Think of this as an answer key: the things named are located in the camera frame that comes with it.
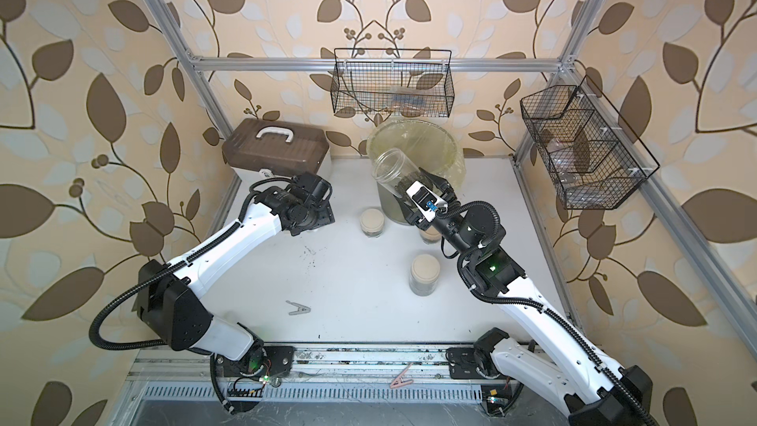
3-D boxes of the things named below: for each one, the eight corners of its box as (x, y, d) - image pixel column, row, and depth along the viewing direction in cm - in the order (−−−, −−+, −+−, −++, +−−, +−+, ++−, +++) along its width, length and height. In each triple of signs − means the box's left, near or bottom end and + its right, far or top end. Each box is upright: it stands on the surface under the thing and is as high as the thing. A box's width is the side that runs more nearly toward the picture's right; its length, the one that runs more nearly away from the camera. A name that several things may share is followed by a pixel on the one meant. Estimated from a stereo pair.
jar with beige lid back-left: (361, 237, 98) (360, 227, 93) (363, 218, 103) (361, 208, 98) (383, 237, 98) (383, 227, 93) (383, 218, 103) (383, 208, 98)
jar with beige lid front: (409, 296, 87) (412, 279, 77) (408, 272, 92) (411, 253, 82) (436, 296, 87) (441, 279, 77) (433, 272, 92) (438, 253, 82)
